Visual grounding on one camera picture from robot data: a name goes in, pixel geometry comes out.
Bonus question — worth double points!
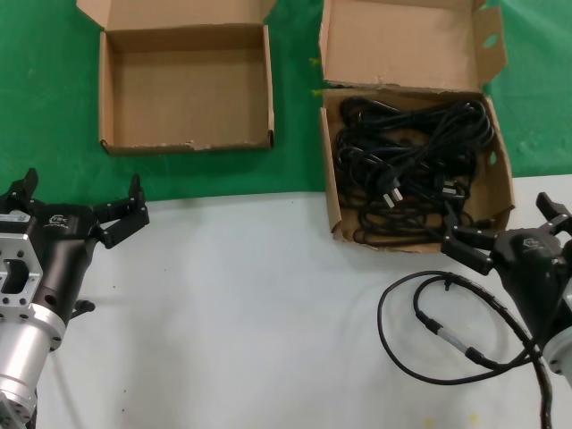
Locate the black robot wrist cable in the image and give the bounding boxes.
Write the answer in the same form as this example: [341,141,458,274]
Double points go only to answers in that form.
[377,269,572,429]

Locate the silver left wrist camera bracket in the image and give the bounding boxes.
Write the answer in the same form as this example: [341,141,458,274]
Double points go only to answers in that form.
[0,225,45,319]

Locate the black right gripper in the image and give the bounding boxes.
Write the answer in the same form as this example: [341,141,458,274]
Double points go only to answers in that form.
[441,191,572,343]

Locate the torn open cardboard box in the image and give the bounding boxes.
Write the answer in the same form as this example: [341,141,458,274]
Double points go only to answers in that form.
[317,0,517,255]

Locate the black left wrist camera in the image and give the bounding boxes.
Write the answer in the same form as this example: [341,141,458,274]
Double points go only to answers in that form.
[0,211,34,233]

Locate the shallow open cardboard box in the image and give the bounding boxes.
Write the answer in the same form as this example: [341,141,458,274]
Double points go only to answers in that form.
[75,0,278,157]

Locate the small black clamp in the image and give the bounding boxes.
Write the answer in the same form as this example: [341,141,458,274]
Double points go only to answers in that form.
[70,299,97,320]

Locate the green cloth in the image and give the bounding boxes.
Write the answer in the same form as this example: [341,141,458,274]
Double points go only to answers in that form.
[0,0,572,211]

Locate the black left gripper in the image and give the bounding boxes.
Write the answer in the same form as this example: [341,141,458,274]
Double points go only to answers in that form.
[0,168,150,325]

